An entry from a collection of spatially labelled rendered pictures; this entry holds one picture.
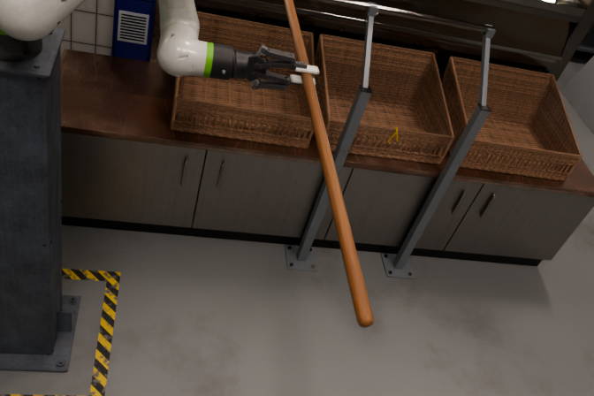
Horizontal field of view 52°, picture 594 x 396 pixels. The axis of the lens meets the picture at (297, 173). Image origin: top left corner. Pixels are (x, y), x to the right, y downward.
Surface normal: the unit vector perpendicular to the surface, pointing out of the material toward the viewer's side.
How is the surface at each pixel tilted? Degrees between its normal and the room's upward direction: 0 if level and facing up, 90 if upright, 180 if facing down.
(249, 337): 0
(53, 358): 0
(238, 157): 90
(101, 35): 90
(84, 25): 90
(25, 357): 0
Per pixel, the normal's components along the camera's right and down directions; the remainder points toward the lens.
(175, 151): 0.11, 0.67
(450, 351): 0.25, -0.73
